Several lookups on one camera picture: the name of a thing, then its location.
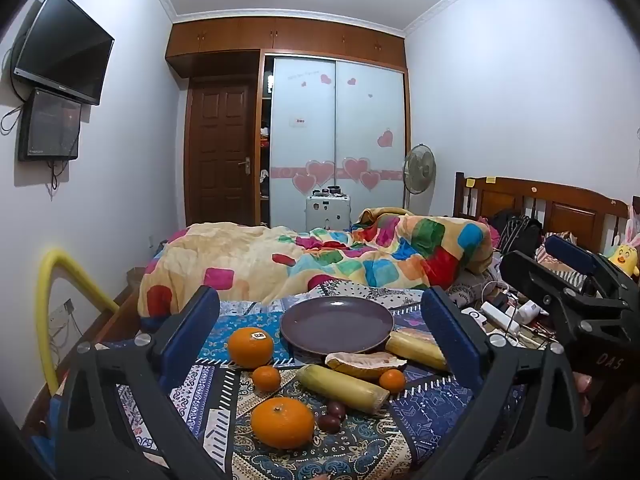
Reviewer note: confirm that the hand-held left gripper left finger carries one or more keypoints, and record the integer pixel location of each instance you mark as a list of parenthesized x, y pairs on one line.
[(194, 327)]

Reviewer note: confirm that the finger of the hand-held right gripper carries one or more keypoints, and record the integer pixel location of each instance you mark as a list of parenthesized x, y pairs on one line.
[(540, 277), (570, 250)]

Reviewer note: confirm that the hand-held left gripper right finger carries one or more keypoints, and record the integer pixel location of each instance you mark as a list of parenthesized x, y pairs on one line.
[(445, 330)]

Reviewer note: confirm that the corn cob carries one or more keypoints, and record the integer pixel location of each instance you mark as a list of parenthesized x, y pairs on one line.
[(415, 349), (340, 387)]

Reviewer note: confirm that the large orange with sticker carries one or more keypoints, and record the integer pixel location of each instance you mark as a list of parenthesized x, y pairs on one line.
[(250, 347)]

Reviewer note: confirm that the small orange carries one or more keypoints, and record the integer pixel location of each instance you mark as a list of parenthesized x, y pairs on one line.
[(392, 380), (266, 378)]

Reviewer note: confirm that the brown sweet potato piece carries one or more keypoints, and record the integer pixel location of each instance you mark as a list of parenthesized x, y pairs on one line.
[(365, 362)]

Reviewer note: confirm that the dark purple plate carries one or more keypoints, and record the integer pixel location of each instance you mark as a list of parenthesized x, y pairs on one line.
[(337, 327)]

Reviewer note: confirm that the large plain orange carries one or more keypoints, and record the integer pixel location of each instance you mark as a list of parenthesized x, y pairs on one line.
[(282, 422)]

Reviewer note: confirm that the wooden bed headboard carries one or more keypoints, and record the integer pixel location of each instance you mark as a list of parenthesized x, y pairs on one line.
[(565, 210)]

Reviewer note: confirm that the black backpack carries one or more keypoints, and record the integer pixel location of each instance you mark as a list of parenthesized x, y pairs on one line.
[(520, 235)]

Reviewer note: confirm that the yellow plush toy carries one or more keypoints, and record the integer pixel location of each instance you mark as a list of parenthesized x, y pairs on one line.
[(625, 257)]

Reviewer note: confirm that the white power strip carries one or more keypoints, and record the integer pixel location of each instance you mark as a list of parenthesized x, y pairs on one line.
[(500, 317)]

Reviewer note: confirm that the black and white patterned cloth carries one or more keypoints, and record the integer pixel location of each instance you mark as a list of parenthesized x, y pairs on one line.
[(350, 290)]

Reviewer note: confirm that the colourful patchwork blanket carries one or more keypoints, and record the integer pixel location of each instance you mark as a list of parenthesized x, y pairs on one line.
[(310, 255)]

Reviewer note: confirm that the yellow foam tube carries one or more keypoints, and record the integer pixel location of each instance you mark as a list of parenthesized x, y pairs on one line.
[(47, 305)]

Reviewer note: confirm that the standing fan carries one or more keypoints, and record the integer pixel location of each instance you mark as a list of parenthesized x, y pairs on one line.
[(419, 167)]

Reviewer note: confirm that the blue patterned bedspread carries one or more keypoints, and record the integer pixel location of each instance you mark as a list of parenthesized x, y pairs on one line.
[(300, 455)]

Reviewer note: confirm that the white box appliance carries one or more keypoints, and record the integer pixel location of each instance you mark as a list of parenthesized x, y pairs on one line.
[(327, 212)]

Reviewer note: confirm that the brown wooden door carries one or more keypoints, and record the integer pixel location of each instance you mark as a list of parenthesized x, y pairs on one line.
[(220, 152)]

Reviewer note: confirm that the small black monitor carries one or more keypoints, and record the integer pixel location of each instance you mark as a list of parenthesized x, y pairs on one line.
[(50, 125)]

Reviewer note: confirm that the wardrobe with heart stickers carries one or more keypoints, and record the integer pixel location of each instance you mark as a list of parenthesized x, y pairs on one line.
[(320, 110)]

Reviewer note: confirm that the black flat television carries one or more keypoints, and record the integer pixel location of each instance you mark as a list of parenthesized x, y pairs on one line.
[(62, 47)]

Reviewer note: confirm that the wall socket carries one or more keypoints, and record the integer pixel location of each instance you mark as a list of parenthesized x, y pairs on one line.
[(64, 310)]

